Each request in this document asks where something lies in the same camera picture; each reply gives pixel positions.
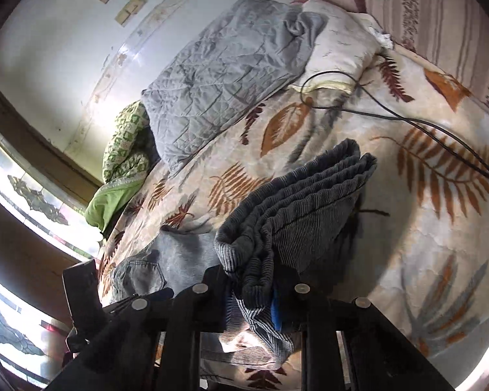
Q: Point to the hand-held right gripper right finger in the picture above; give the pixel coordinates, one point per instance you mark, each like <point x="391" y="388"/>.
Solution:
<point x="276" y="311"/>

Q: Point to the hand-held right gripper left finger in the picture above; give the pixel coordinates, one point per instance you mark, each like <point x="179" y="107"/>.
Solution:
<point x="187" y="313"/>

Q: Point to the grey denim pants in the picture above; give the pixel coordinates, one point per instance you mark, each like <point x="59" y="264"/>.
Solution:
<point x="301" y="207"/>

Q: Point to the brown wooden door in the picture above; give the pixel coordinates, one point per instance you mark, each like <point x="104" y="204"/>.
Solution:
<point x="28" y="248"/>

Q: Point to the stained glass window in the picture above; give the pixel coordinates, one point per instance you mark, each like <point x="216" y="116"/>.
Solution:
<point x="16" y="334"/>
<point x="28" y="195"/>

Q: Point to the green patterned quilt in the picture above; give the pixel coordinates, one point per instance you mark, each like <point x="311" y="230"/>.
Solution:
<point x="124" y="150"/>

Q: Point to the leaf print bed blanket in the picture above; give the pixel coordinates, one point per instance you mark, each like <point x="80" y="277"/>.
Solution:
<point x="411" y="232"/>

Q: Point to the grey quilted pillow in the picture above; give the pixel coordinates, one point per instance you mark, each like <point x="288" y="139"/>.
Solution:
<point x="228" y="73"/>

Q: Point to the cream floral pillow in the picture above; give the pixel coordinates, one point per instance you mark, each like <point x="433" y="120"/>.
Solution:
<point x="342" y="44"/>

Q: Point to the small white cloth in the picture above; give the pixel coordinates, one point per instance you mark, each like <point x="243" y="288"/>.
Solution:
<point x="385" y="40"/>

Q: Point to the striped floral sofa cushion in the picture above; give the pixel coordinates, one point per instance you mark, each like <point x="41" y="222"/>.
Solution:
<point x="444" y="20"/>

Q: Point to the beige wall light switch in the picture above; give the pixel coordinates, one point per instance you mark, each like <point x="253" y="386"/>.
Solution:
<point x="129" y="10"/>

